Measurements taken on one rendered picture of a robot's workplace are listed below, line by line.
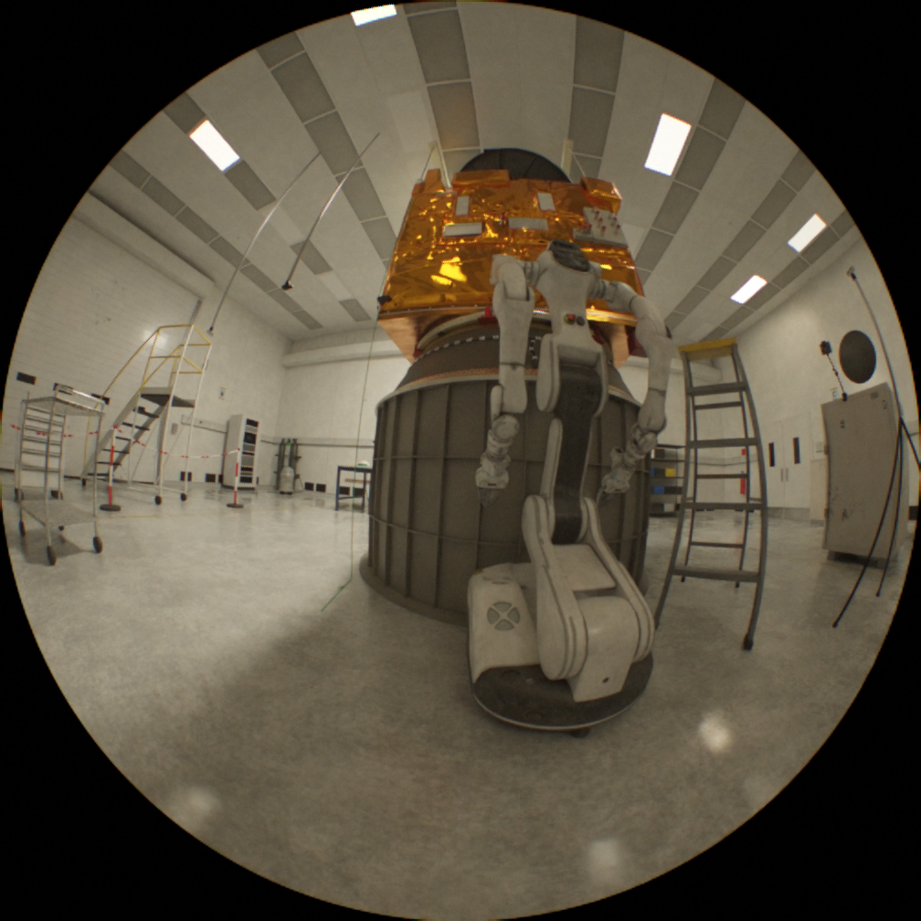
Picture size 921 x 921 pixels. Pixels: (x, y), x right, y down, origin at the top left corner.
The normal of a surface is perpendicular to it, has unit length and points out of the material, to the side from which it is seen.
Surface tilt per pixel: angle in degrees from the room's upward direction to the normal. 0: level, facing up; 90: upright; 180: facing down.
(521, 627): 38
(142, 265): 90
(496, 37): 180
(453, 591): 90
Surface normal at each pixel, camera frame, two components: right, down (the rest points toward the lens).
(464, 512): -0.36, -0.10
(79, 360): 0.99, 0.05
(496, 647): 0.08, -0.83
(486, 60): -0.06, 0.99
